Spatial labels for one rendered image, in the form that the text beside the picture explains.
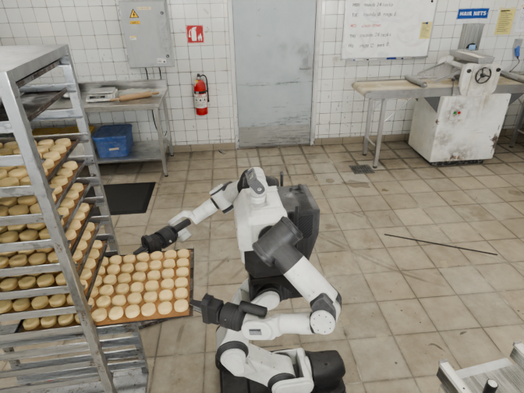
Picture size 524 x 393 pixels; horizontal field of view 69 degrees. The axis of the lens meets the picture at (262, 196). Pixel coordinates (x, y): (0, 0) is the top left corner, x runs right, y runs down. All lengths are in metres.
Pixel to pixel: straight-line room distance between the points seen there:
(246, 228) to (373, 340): 1.56
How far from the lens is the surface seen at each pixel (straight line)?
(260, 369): 1.97
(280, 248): 1.21
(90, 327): 1.46
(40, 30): 5.35
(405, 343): 2.71
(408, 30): 5.43
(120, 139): 4.71
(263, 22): 4.98
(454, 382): 1.44
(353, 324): 2.73
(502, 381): 1.59
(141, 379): 2.35
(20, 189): 1.23
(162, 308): 1.47
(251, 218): 1.31
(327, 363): 2.07
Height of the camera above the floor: 1.98
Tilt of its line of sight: 29 degrees down
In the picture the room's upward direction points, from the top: 1 degrees counter-clockwise
